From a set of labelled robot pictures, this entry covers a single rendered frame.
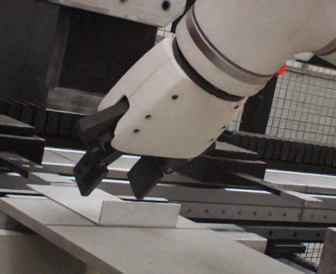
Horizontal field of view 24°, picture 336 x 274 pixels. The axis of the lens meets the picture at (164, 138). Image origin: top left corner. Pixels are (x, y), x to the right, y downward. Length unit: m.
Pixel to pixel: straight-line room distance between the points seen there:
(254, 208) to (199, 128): 0.62
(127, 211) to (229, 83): 0.15
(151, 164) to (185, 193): 0.44
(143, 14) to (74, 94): 0.10
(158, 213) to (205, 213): 0.50
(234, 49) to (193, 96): 0.06
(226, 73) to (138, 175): 0.19
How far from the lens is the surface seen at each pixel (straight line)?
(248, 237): 0.90
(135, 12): 0.71
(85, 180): 0.70
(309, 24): 0.58
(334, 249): 1.07
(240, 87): 0.60
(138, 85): 0.63
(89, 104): 0.75
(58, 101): 0.73
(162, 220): 0.71
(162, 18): 0.73
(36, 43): 1.29
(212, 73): 0.59
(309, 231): 1.39
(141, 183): 0.74
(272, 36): 0.57
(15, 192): 0.74
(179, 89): 0.61
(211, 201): 1.20
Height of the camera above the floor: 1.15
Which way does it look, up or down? 6 degrees down
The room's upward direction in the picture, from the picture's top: 12 degrees clockwise
